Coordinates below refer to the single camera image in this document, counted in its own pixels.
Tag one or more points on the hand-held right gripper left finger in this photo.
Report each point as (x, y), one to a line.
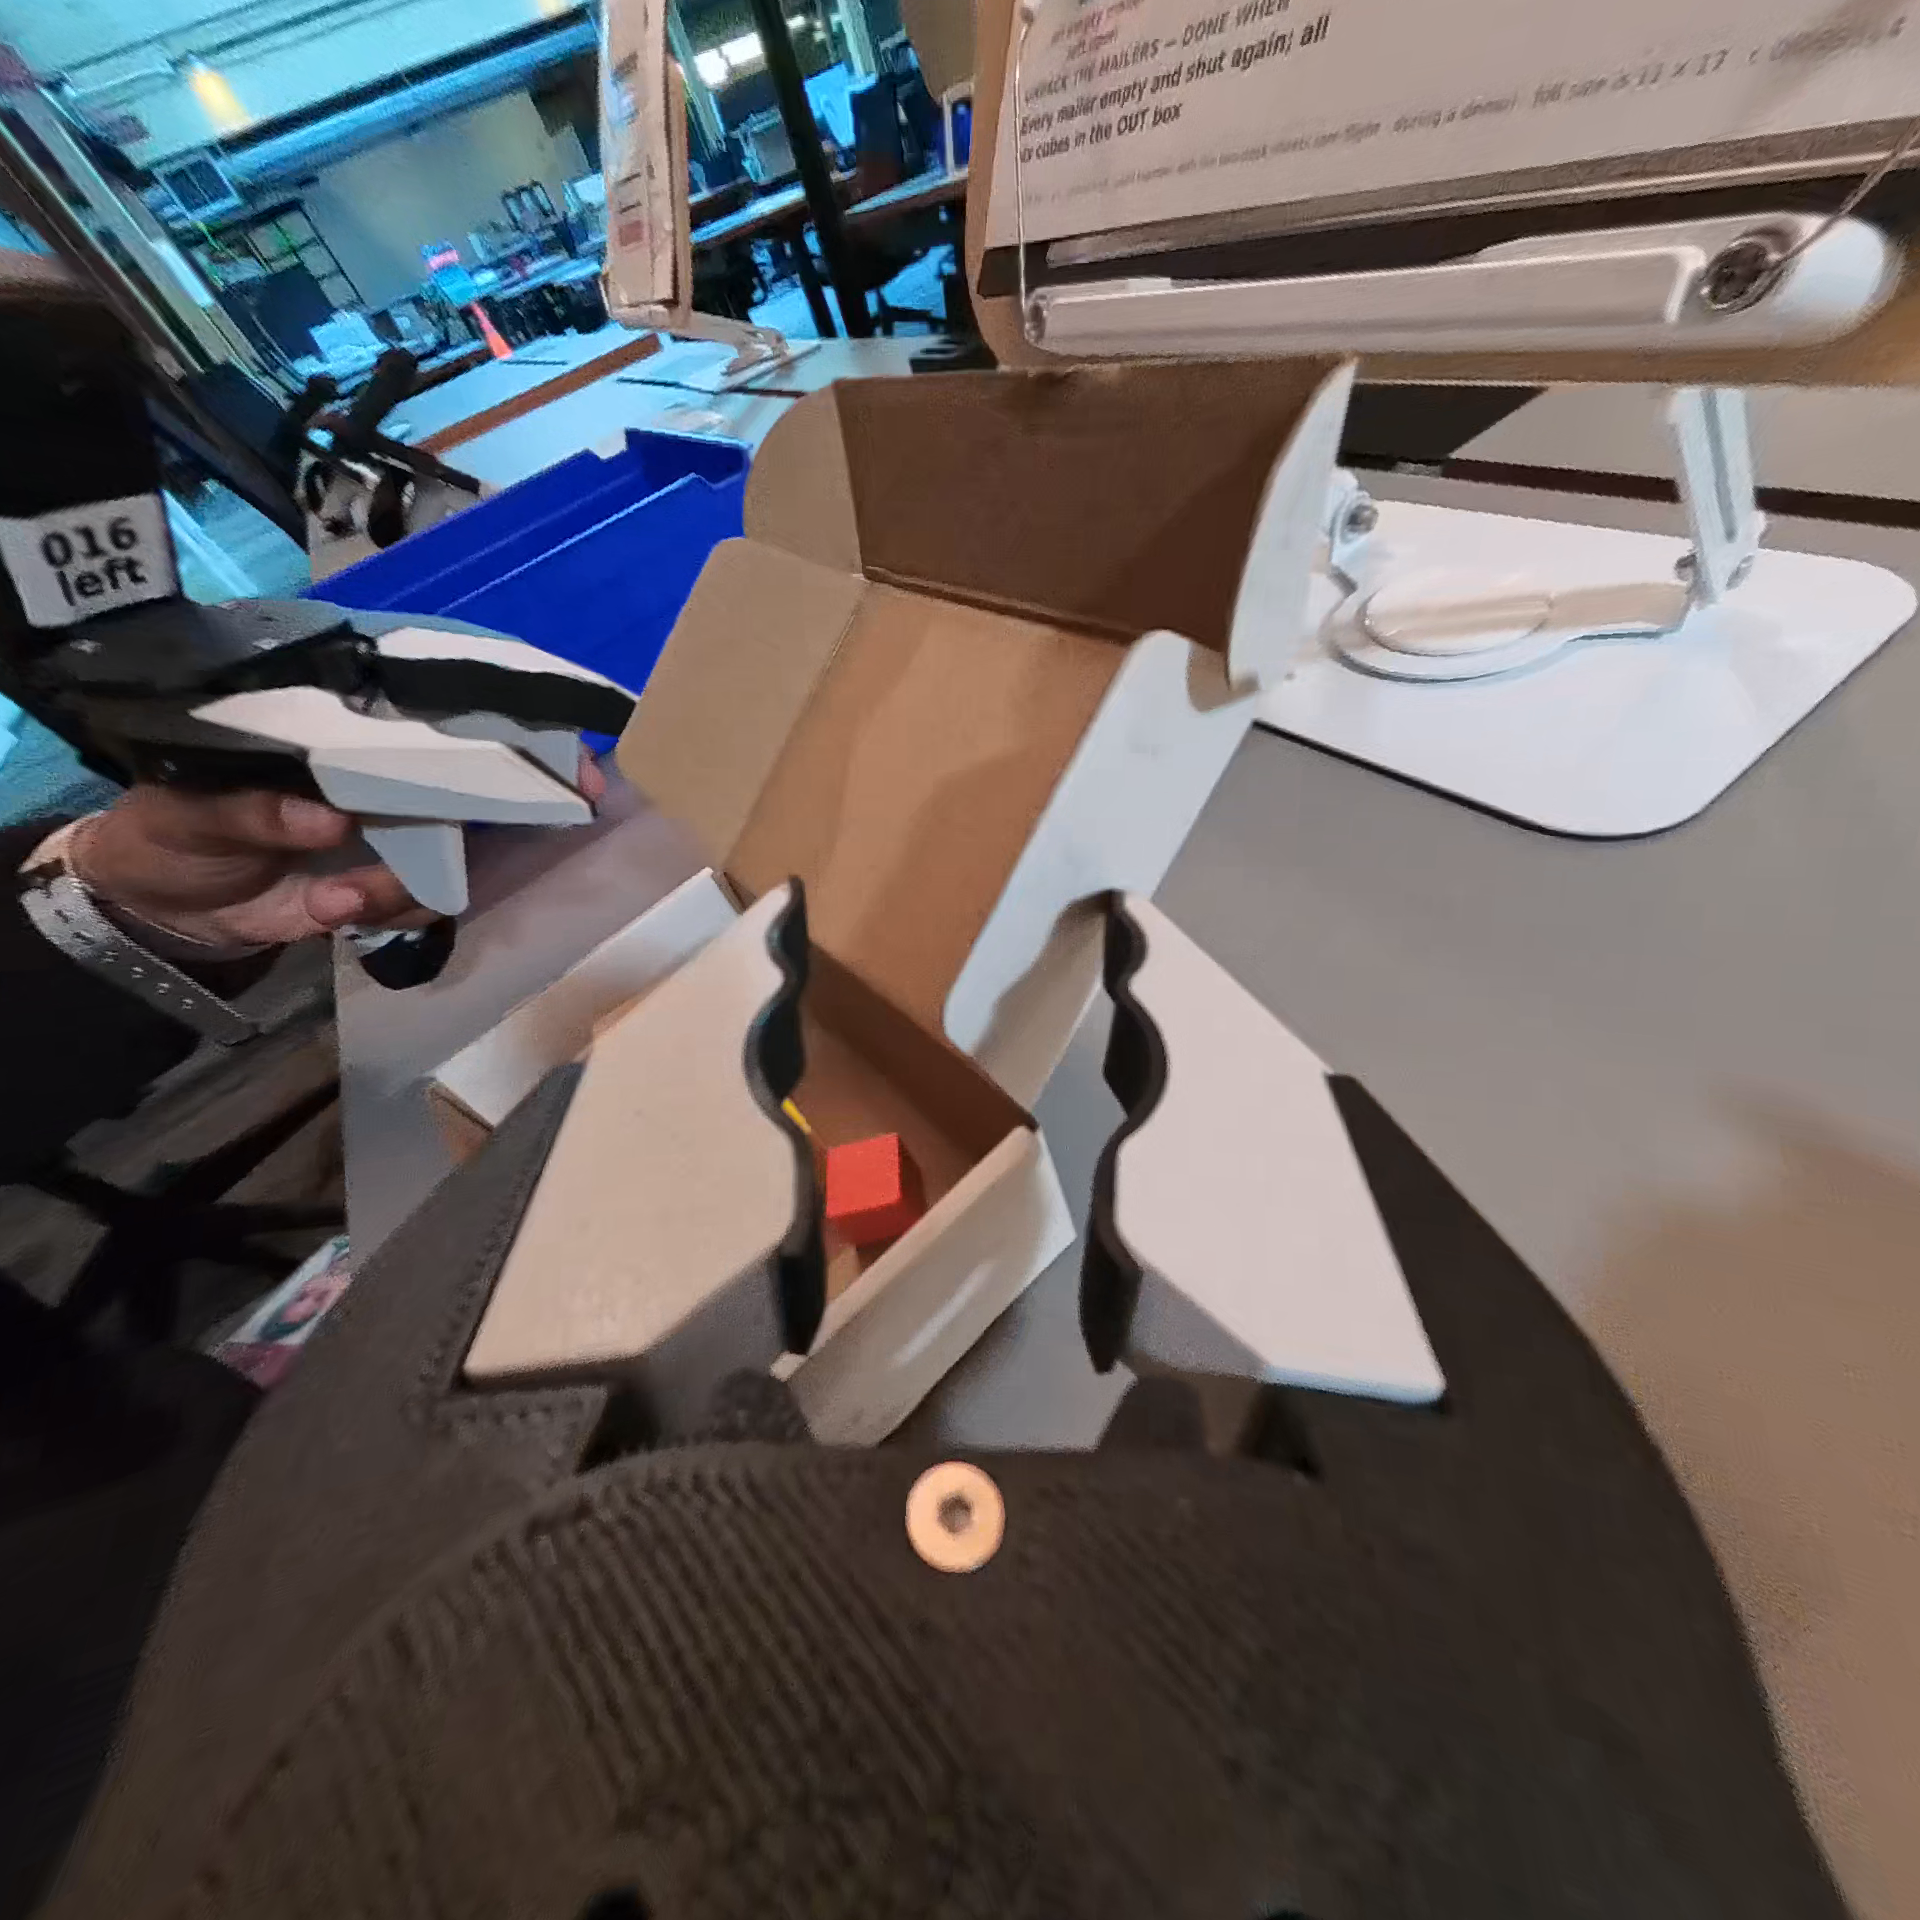
(646, 1202)

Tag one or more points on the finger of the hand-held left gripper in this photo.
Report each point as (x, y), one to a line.
(497, 675)
(422, 773)

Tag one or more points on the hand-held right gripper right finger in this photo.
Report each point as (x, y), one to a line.
(1275, 1230)

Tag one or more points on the blue plastic bin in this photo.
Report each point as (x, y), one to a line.
(570, 555)

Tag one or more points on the red cube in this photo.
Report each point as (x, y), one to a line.
(866, 1186)

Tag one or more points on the white cardboard box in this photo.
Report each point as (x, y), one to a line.
(930, 721)

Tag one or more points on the person's left forearm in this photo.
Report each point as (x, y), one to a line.
(89, 1081)

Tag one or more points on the grey desk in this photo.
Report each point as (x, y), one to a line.
(1574, 1049)

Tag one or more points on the person's left hand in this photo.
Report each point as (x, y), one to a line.
(224, 877)

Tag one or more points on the black office chair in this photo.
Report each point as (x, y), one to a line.
(374, 436)

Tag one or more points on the silver studded wristband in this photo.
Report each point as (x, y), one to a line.
(119, 960)

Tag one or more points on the orange traffic cone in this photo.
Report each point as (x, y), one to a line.
(494, 329)

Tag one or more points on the printed card in clear sleeve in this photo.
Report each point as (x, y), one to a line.
(295, 1313)

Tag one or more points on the black chair base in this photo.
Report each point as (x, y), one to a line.
(195, 1202)

